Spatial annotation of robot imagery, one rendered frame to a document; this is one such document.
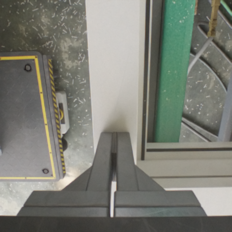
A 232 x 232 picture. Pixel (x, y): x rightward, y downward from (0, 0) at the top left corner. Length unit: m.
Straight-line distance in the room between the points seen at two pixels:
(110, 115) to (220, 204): 0.16
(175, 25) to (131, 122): 0.13
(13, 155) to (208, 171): 0.95
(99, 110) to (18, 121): 0.81
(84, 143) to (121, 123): 1.09
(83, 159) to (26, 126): 0.54
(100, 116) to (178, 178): 0.12
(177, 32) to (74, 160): 1.20
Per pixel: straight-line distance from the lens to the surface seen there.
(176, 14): 0.24
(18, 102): 0.92
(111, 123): 0.16
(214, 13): 0.96
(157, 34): 0.24
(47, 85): 0.83
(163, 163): 0.24
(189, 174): 0.23
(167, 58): 0.23
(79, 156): 1.30
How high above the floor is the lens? 1.08
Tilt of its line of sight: 73 degrees down
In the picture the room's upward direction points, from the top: 177 degrees counter-clockwise
